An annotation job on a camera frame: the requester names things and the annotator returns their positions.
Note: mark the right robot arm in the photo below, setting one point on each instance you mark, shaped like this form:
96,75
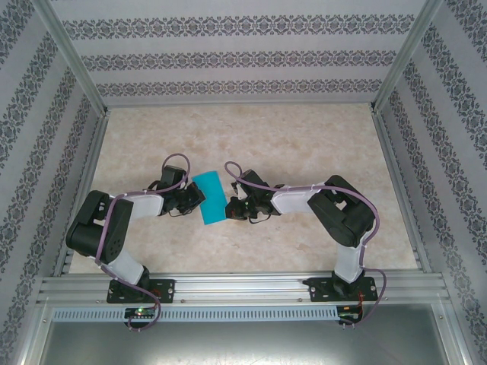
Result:
342,220

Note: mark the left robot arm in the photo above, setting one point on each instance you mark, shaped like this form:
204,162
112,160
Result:
114,235

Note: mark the small circuit board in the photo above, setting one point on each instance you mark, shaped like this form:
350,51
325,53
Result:
350,312
141,312

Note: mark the grey metal panel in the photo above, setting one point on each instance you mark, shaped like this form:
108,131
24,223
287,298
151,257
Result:
243,344

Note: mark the long aluminium mounting rail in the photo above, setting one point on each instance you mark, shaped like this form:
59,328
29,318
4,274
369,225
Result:
243,289

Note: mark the aluminium side rail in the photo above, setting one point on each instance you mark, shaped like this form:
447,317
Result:
390,159
94,152

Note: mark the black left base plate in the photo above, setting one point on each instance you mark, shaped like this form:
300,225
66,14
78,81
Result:
167,291

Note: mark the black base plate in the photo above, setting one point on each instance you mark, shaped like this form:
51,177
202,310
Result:
321,289
167,291

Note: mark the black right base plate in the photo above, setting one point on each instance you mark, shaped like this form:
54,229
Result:
321,289

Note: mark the aluminium frame post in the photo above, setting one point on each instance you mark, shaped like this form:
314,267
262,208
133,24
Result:
77,57
403,57

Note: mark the aluminium frame bar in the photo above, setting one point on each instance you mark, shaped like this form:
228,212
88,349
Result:
454,334
32,334

